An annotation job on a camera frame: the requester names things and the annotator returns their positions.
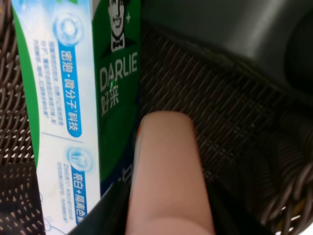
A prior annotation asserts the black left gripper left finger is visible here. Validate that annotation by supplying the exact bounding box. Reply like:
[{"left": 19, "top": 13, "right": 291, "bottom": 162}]
[{"left": 69, "top": 182, "right": 131, "bottom": 235}]

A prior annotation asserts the black pump bottle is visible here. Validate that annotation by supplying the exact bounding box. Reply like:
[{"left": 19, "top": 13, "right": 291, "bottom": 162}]
[{"left": 141, "top": 0, "right": 313, "bottom": 86}]

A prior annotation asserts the pink bottle white cap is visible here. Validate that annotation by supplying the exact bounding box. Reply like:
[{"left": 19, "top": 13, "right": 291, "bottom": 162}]
[{"left": 125, "top": 111, "right": 215, "bottom": 235}]

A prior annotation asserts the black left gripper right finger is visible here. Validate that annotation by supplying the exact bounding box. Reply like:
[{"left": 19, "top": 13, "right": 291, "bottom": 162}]
[{"left": 207, "top": 186, "right": 271, "bottom": 235}]

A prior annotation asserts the blue toothpaste box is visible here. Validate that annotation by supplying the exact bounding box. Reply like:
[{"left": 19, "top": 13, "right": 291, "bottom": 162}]
[{"left": 12, "top": 0, "right": 141, "bottom": 235}]

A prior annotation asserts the dark brown wicker basket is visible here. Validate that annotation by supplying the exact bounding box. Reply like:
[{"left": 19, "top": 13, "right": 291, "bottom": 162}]
[{"left": 0, "top": 0, "right": 313, "bottom": 235}]

